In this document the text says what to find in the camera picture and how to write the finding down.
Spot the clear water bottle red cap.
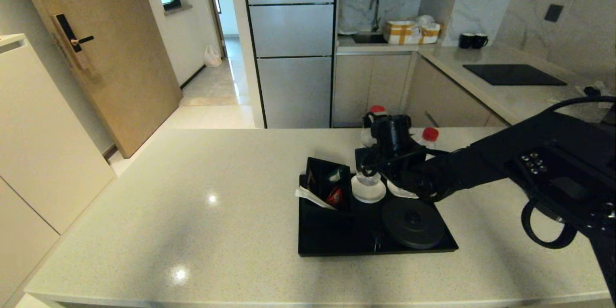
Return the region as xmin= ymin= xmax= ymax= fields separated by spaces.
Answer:
xmin=356 ymin=105 xmax=389 ymax=188
xmin=417 ymin=128 xmax=439 ymax=151

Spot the round black kettle base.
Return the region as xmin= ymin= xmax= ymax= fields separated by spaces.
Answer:
xmin=382 ymin=197 xmax=446 ymax=250

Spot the beige kitchen base cabinet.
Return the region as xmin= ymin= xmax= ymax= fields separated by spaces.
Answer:
xmin=332 ymin=53 xmax=511 ymax=129

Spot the white round coaster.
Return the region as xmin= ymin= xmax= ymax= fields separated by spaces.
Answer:
xmin=351 ymin=174 xmax=386 ymax=204
xmin=386 ymin=179 xmax=420 ymax=199

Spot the white paper stick sachet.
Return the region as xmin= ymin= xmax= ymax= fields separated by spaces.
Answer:
xmin=295 ymin=186 xmax=337 ymax=211

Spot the steel kitchen sink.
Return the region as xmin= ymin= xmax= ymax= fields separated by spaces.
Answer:
xmin=351 ymin=33 xmax=388 ymax=45

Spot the cardboard box with yellow tape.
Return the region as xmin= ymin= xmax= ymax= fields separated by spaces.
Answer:
xmin=384 ymin=20 xmax=441 ymax=46

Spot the black condiment organizer box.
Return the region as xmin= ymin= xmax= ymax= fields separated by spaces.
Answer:
xmin=301 ymin=156 xmax=355 ymax=231

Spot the black rectangular serving tray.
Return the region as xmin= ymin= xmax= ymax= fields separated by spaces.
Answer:
xmin=297 ymin=172 xmax=459 ymax=257

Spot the dark kitchen faucet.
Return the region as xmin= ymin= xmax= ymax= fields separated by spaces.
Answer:
xmin=368 ymin=0 xmax=382 ymax=33

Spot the black induction cooktop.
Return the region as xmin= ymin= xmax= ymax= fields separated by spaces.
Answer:
xmin=462 ymin=64 xmax=567 ymax=87

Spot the silver refrigerator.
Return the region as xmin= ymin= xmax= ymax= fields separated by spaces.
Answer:
xmin=241 ymin=0 xmax=337 ymax=129

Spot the white plastic bag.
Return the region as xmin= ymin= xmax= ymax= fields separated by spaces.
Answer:
xmin=203 ymin=46 xmax=223 ymax=68

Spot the light wooden door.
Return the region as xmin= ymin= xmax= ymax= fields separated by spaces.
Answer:
xmin=13 ymin=0 xmax=183 ymax=159

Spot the black electronic door lock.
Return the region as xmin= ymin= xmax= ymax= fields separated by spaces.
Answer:
xmin=51 ymin=13 xmax=95 ymax=72

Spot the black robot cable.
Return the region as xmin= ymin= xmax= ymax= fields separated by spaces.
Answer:
xmin=521 ymin=196 xmax=578 ymax=250

